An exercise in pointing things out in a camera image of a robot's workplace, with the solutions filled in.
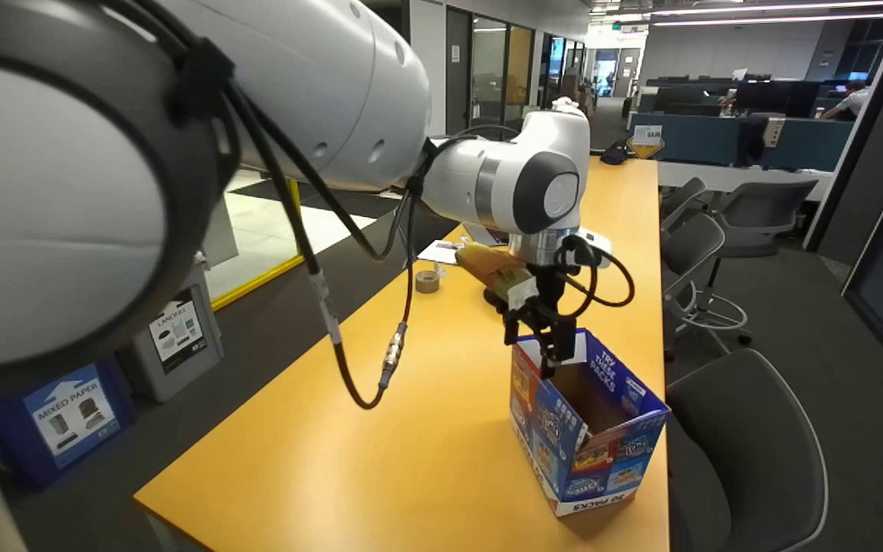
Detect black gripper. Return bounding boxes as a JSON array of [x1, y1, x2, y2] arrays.
[[503, 259, 580, 380]]

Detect dark mesh office chair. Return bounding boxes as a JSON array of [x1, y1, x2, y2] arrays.
[[666, 348, 833, 552], [658, 178, 713, 234], [662, 211, 755, 339], [347, 209, 418, 300], [716, 178, 822, 262]]

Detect blue labelled recycling bin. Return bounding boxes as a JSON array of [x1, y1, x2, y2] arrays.
[[0, 357, 137, 490]]

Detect small black desk object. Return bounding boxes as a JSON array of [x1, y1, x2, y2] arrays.
[[599, 137, 637, 169]]

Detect blue office partition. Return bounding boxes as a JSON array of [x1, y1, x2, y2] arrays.
[[631, 107, 856, 174]]

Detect white paper sheets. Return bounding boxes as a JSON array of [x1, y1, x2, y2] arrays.
[[418, 236, 466, 269]]

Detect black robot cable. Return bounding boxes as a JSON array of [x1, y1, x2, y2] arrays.
[[100, 0, 637, 415]]

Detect grey labelled bin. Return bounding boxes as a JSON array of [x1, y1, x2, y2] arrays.
[[118, 290, 227, 406]]

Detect small pale desk box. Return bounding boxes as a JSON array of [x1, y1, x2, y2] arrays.
[[630, 124, 666, 163]]

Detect blue printed carton box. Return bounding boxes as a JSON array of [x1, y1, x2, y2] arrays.
[[509, 325, 674, 519]]

